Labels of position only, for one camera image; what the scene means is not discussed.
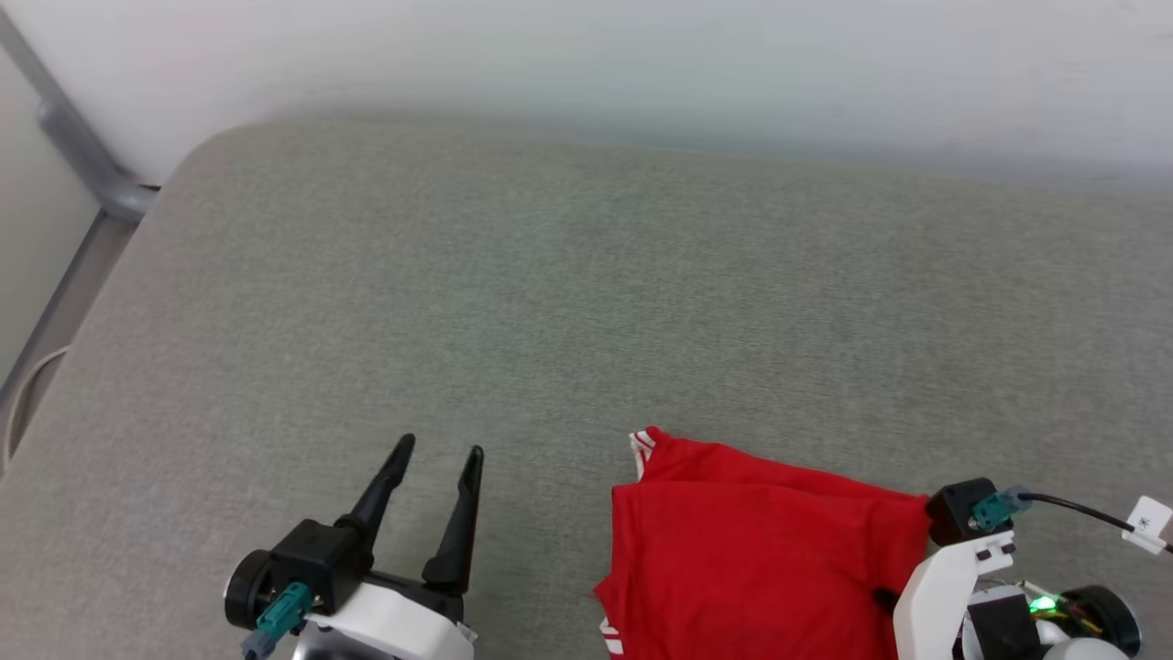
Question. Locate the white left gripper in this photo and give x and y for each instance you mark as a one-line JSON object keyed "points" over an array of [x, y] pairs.
{"points": [[403, 628]]}

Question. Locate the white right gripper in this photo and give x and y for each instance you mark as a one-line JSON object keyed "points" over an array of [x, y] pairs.
{"points": [[930, 605]]}

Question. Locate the red and white garment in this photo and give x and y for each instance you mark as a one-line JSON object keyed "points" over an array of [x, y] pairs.
{"points": [[751, 568]]}

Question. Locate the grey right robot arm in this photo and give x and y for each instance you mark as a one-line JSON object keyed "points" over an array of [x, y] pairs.
{"points": [[1086, 653]]}

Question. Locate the black round left gripper motor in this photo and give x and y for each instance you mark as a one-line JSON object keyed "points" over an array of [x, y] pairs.
{"points": [[246, 591]]}

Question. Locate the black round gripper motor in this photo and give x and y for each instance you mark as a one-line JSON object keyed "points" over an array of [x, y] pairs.
{"points": [[1113, 619], [246, 591]]}

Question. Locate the black round right gripper motor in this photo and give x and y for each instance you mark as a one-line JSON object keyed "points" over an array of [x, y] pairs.
{"points": [[1113, 619]]}

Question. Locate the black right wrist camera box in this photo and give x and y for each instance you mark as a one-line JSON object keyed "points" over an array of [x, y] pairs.
{"points": [[953, 513]]}

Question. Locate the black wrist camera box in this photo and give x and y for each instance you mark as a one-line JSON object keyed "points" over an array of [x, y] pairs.
{"points": [[316, 559], [953, 513]]}

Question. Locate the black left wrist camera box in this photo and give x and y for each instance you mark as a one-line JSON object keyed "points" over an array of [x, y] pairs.
{"points": [[316, 559]]}

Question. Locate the teal right camera connector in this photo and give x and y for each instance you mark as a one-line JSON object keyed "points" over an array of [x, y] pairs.
{"points": [[994, 511]]}

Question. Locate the teal camera connector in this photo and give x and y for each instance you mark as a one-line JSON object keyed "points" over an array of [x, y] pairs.
{"points": [[994, 511], [284, 610]]}

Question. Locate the teal left camera connector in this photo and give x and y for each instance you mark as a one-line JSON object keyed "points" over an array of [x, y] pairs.
{"points": [[284, 610]]}

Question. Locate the grey metal pipe frame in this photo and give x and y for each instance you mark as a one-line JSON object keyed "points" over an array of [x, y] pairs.
{"points": [[92, 170]]}

